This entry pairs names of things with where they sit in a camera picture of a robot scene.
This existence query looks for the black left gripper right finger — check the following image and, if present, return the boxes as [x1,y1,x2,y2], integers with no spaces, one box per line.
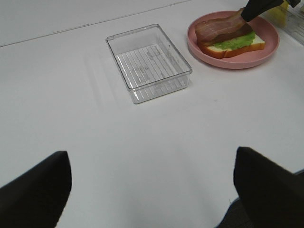
[233,147,304,228]

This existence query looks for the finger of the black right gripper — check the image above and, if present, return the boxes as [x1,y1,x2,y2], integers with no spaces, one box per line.
[241,0,283,21]

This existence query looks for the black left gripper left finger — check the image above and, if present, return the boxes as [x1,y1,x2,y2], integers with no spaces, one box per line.
[0,151,72,228]

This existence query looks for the yellow cheese slice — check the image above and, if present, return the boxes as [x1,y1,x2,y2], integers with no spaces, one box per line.
[262,5,288,27]

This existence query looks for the green lettuce leaf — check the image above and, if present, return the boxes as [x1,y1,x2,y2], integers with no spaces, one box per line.
[210,31,256,50]

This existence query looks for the bread slice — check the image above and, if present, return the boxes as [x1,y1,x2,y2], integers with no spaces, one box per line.
[198,32,266,59]

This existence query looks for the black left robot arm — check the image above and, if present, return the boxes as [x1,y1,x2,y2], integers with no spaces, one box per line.
[0,147,304,228]

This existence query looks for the pink round plate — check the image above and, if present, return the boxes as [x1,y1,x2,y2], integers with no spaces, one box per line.
[187,10,280,69]

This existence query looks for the clear right plastic tray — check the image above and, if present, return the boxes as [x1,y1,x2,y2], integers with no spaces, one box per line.
[281,1,304,45]

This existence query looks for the clear plastic tray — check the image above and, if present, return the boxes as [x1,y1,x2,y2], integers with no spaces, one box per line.
[106,24,192,104]
[281,1,304,45]

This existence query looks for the clear left plastic tray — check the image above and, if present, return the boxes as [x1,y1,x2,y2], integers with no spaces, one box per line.
[106,24,192,104]

